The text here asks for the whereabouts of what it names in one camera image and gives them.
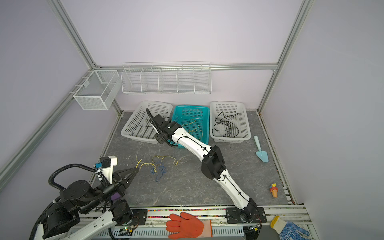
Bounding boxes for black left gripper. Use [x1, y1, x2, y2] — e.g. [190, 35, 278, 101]
[81, 166, 140, 214]

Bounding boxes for thin black wire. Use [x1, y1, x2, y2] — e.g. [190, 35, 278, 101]
[212, 110, 240, 139]

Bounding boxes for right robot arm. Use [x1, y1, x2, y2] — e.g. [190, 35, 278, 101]
[146, 108, 263, 223]

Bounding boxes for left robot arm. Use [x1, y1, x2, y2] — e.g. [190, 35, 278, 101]
[29, 163, 140, 240]

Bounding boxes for white plastic basket left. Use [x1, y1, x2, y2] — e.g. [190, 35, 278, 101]
[121, 101, 173, 144]

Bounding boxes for white plastic basket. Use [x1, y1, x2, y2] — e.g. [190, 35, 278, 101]
[121, 101, 173, 144]
[210, 101, 251, 144]

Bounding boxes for pink purple brush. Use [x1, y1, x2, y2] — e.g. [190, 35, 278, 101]
[111, 193, 122, 202]

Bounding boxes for teal plastic basket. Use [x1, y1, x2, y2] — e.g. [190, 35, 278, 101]
[172, 105, 210, 145]

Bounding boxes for white plastic basket right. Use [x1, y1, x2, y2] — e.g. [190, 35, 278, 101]
[210, 101, 251, 144]

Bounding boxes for orange rubber glove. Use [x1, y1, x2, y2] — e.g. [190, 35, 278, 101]
[166, 212, 213, 240]

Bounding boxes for small toy figure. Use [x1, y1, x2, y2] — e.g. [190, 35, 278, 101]
[269, 183, 279, 198]

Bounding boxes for blue white knit glove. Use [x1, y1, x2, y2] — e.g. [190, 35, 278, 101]
[270, 216, 312, 240]

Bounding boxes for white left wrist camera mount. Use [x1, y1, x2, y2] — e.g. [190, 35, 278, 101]
[95, 156, 118, 184]

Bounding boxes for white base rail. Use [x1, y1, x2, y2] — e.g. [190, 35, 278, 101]
[60, 206, 317, 240]

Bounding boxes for long white wire shelf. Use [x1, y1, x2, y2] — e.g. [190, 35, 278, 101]
[121, 62, 212, 94]

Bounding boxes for small white wire basket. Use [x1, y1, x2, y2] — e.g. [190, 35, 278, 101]
[74, 70, 122, 111]

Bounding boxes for mint green brush handle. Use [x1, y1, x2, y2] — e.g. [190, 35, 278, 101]
[254, 136, 269, 163]

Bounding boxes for aluminium frame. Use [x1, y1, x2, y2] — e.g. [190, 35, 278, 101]
[1, 1, 314, 191]

